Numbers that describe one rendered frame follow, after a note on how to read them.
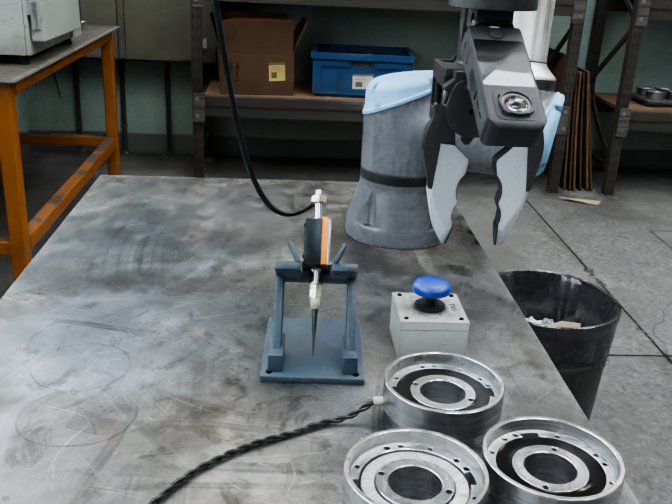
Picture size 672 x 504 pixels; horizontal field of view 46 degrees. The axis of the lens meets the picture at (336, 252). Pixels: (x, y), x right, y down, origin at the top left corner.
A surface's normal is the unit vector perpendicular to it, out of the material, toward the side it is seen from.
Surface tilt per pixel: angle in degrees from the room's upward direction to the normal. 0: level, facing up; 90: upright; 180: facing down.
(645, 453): 0
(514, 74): 32
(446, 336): 90
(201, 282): 0
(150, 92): 90
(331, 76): 90
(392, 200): 72
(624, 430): 0
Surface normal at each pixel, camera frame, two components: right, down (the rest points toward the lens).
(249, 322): 0.04, -0.93
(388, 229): -0.18, 0.05
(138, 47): 0.05, 0.36
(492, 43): 0.11, -0.60
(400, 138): -0.25, 0.35
